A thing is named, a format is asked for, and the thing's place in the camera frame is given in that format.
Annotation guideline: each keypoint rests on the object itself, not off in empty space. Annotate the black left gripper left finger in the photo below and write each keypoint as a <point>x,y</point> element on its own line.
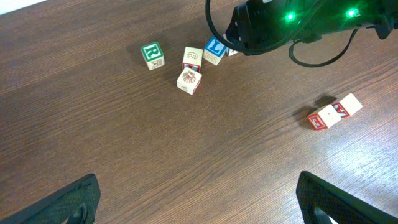
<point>74,203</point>

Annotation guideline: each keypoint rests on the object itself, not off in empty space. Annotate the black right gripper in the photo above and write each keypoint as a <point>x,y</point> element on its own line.
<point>257,27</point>

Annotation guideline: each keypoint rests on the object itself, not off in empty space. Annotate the red number shell block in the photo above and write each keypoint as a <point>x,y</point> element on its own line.
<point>189,80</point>

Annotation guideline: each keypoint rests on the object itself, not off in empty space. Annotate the red A wooden block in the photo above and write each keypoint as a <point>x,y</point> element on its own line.
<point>347,106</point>

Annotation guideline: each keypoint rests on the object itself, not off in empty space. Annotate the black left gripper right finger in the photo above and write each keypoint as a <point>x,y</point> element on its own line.
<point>322,202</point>

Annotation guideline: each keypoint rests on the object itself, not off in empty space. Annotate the green R wooden block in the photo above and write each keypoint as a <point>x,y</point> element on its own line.
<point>153,55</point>

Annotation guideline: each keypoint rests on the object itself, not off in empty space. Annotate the red 6 wooden block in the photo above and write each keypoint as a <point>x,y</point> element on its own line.
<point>192,58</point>

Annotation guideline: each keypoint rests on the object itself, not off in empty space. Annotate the butterfly I wooden block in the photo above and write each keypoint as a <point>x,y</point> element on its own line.
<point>324,117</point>

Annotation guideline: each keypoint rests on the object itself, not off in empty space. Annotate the plain J wooden block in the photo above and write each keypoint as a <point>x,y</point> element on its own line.
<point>229,51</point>

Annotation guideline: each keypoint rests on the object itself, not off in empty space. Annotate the blue L wooden block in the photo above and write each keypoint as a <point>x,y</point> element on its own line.
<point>214,51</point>

